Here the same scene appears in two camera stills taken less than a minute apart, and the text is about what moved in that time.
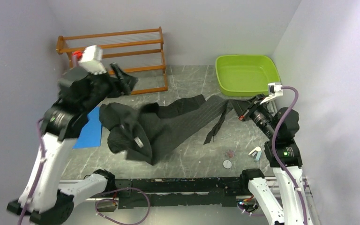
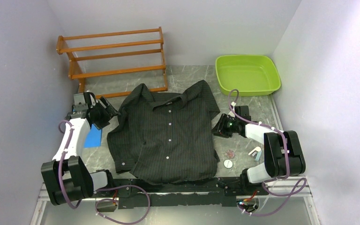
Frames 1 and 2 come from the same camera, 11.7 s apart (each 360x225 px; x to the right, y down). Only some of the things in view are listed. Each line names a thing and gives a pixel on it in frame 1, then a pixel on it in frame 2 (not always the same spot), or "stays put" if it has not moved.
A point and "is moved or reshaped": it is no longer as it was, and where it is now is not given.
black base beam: (141, 192) stays put
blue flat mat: (90, 135) stays put
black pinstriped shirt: (148, 132) is moved or reshaped
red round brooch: (230, 153) stays put
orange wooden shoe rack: (138, 52) stays put
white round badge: (227, 164) stays put
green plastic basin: (246, 75) stays put
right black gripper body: (258, 112) -> (232, 123)
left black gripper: (119, 86) -> (109, 112)
